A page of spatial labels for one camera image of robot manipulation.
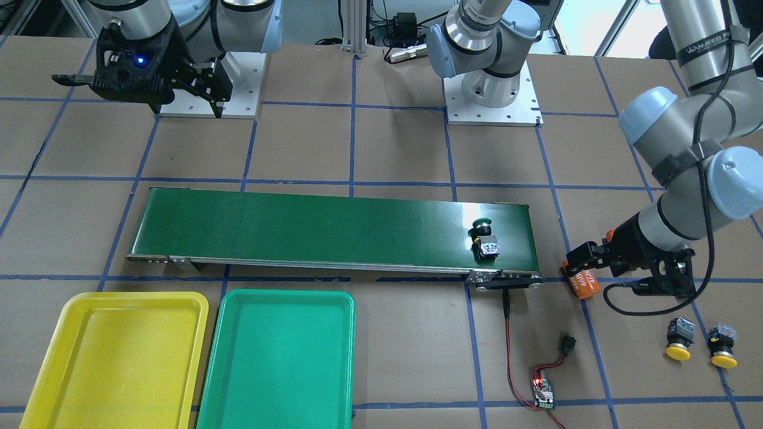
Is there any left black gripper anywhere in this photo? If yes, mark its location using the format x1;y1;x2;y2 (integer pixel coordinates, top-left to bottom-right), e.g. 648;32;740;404
565;215;697;299

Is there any red black power cable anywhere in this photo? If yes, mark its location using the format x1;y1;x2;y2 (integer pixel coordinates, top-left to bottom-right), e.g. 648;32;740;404
502;289;567;429

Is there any aluminium frame post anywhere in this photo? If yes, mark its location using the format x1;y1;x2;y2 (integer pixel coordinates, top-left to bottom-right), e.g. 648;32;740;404
338;0;370;58

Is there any yellow plastic tray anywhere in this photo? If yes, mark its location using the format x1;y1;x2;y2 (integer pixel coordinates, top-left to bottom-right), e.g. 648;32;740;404
21;291;209;428

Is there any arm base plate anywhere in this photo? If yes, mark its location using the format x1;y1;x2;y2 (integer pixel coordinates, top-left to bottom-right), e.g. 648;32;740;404
442;62;544;127
159;52;270;120

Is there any orange cylinder with white print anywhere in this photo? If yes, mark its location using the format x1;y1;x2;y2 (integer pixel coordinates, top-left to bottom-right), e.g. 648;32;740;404
560;260;602;300

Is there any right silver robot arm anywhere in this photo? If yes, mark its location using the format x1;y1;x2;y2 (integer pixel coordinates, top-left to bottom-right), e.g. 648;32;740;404
51;1;283;119

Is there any green plastic tray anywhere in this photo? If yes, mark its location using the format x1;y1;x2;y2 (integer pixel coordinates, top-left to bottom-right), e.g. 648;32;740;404
197;290;355;428

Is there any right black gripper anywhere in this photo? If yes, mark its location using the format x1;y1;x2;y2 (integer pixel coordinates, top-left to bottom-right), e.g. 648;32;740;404
51;15;232;119

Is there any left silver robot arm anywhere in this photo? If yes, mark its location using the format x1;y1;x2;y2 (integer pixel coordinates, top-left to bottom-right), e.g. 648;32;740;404
427;1;761;299

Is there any green conveyor belt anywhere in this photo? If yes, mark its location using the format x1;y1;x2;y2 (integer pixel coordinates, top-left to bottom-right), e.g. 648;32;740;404
126;187;543;290

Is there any yellow push button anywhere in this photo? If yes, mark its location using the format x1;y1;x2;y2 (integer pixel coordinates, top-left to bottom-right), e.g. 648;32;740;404
665;317;696;362
708;324;738;369

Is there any small controller circuit board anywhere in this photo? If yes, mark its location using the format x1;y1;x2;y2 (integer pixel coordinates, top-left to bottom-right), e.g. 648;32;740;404
532;372;556;411

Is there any black cable connector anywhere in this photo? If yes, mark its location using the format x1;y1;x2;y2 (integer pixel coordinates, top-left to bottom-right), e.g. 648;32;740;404
560;335;577;358

